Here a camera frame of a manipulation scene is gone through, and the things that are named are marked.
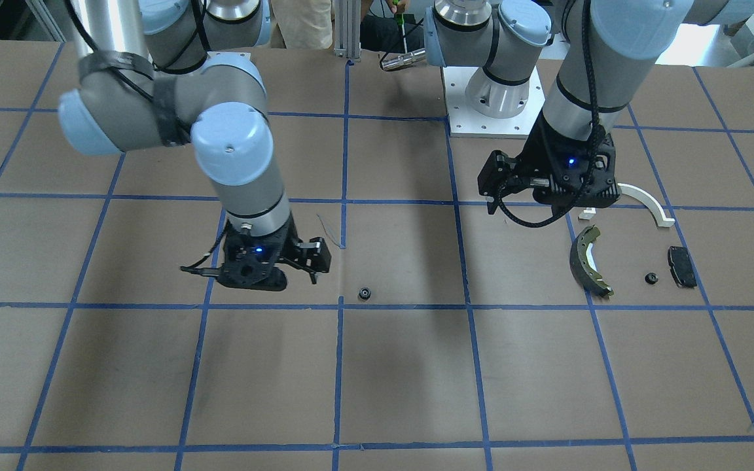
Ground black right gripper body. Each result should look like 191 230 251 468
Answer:
217 217 302 292

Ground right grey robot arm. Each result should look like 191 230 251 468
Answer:
58 1 330 292

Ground black brake pad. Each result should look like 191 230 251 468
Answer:
668 245 698 288

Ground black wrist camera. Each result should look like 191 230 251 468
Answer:
295 237 332 275

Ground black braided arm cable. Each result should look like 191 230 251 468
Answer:
495 0 607 229

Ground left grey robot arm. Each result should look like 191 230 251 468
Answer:
424 1 754 215

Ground curved brake shoe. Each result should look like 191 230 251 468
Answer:
569 226 614 298

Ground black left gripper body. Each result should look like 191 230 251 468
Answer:
531 128 620 208

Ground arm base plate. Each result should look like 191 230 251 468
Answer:
442 67 545 139

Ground aluminium frame post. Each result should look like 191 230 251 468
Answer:
333 0 361 62

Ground white curved plastic part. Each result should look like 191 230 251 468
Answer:
617 184 676 228

